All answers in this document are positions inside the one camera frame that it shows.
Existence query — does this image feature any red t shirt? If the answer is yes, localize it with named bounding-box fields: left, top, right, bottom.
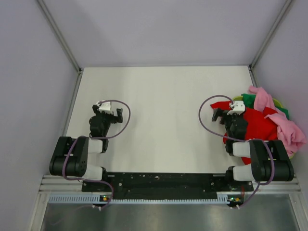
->
left=210, top=101, right=280, bottom=166

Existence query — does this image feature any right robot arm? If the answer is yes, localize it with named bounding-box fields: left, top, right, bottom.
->
left=212, top=108, right=294, bottom=191

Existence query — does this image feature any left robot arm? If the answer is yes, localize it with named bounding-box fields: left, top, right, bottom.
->
left=49, top=103, right=123, bottom=191

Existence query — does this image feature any green t shirt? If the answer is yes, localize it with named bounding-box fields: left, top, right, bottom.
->
left=241, top=93, right=289, bottom=119

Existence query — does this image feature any lime green plastic basket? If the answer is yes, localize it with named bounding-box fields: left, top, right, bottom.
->
left=233, top=95, right=296, bottom=159

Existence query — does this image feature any pink t shirt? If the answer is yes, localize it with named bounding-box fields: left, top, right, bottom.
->
left=248, top=86, right=307, bottom=157

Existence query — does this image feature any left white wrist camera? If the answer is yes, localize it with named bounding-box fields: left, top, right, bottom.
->
left=96, top=102, right=112, bottom=114

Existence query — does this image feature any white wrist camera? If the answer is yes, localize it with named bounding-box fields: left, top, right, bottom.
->
left=96, top=102, right=112, bottom=114
left=227, top=101, right=245, bottom=115

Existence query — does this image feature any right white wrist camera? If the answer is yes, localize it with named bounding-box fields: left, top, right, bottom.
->
left=227, top=101, right=245, bottom=115

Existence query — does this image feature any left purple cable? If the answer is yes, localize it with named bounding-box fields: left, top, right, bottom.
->
left=62, top=99, right=131, bottom=211

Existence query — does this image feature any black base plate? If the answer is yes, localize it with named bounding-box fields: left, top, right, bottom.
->
left=81, top=171, right=255, bottom=200

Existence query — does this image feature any grey slotted cable duct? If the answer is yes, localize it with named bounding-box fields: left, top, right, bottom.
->
left=48, top=194, right=230, bottom=205

